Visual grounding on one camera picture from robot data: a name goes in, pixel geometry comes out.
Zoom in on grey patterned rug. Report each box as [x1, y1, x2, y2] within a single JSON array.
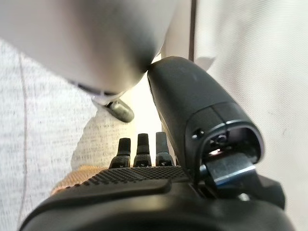
[[0, 39, 129, 231]]

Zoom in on brown woven basket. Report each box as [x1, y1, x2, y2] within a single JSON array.
[[49, 165, 106, 197]]

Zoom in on silver right robot leg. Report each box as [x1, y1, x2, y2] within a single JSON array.
[[0, 0, 183, 123]]

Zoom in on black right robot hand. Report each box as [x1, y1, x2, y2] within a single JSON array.
[[18, 56, 296, 231]]

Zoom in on bed with white bedding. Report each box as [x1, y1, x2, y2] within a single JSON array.
[[160, 0, 308, 231]]

